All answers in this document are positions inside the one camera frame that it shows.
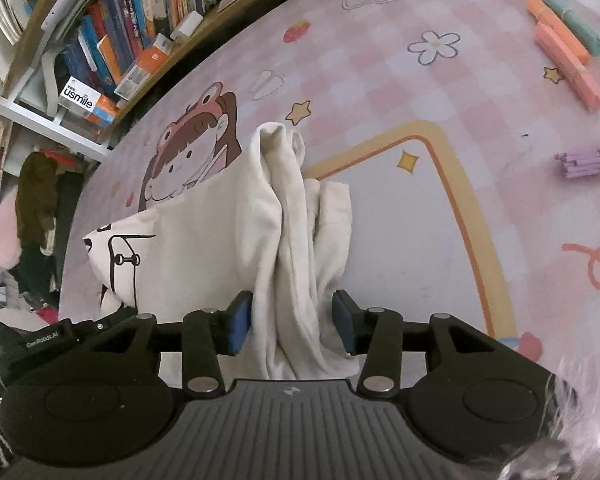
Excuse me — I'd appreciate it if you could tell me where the wooden shelf board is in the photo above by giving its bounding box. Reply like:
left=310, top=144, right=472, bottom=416
left=100, top=0, right=308, bottom=148

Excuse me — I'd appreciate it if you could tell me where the pink printed mat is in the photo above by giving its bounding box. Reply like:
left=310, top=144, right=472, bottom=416
left=57, top=0, right=600, bottom=461

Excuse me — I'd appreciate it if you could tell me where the long white orange box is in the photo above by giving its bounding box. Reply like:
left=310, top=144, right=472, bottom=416
left=114, top=45, right=173, bottom=102

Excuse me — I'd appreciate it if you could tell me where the tall white orange box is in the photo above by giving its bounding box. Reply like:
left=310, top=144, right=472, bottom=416
left=57, top=77, right=121, bottom=127

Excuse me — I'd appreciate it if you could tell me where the translucent plastic case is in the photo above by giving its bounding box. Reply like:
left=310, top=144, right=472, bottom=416
left=170, top=10, right=204, bottom=43

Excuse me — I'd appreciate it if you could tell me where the white shelf frame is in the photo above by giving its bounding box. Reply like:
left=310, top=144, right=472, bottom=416
left=0, top=0, right=136, bottom=161

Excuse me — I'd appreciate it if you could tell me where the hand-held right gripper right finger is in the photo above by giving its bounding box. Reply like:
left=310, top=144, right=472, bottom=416
left=331, top=289, right=503, bottom=395

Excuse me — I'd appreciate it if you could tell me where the orange highlighter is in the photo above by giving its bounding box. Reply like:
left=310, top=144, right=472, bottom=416
left=526, top=0, right=592, bottom=65

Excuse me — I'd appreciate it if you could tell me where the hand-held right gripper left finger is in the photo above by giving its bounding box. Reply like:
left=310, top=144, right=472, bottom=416
left=80, top=290, right=255, bottom=395

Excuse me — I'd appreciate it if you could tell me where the salmon pink highlighter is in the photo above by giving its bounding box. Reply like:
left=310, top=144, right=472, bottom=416
left=535, top=24, right=600, bottom=113

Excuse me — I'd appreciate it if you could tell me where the purple stick bundle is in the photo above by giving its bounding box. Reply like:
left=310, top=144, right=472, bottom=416
left=554, top=145, right=600, bottom=180

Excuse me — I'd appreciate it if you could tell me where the brown cloth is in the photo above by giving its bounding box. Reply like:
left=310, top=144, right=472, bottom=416
left=15, top=152, right=62, bottom=252

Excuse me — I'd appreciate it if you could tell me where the teal highlighter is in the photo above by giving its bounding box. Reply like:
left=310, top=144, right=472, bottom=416
left=539, top=0, right=600, bottom=58

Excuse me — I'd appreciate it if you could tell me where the pink fluffy cloth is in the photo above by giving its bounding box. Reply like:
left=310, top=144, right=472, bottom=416
left=0, top=185, right=23, bottom=273

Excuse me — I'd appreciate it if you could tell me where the dark green cloth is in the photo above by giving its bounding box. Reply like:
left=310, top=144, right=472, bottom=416
left=9, top=245, right=62, bottom=313

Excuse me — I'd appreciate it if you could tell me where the row of books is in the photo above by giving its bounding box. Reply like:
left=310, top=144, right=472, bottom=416
left=60, top=0, right=251, bottom=106

